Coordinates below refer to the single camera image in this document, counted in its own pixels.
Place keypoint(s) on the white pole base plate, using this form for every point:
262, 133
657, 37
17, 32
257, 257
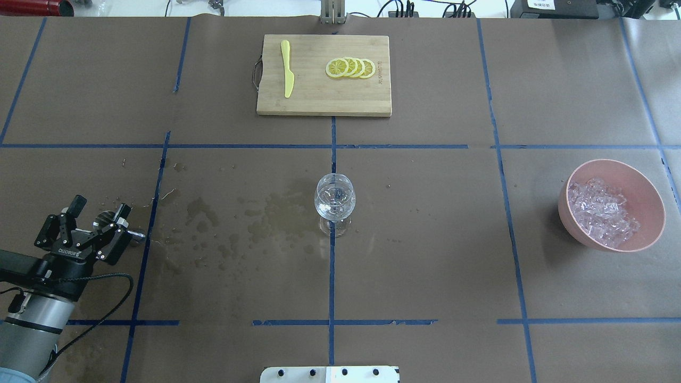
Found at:
352, 373

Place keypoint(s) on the black box on table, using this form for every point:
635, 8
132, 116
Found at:
554, 10

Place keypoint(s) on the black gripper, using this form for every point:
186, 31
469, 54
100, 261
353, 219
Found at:
68, 269

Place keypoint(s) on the red cylinder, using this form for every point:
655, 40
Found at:
37, 8

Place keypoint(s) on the clear wine glass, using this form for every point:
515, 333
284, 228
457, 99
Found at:
334, 201

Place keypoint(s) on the clear ice cubes pile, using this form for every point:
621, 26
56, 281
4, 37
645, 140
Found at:
601, 210

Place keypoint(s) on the lemon slice farthest from knife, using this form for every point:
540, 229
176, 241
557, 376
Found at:
369, 69

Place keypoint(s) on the lemon slice nearest knife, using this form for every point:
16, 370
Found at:
337, 68

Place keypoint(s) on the steel jigger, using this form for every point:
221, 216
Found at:
107, 217

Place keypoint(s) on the bamboo cutting board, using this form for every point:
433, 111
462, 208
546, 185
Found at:
316, 94

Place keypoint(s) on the aluminium frame post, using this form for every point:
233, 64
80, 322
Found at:
333, 12

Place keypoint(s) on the pink bowl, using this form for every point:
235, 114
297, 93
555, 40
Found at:
643, 201

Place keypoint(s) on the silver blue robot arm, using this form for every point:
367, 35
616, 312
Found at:
34, 323

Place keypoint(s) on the yellow plastic knife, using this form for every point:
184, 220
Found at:
289, 77

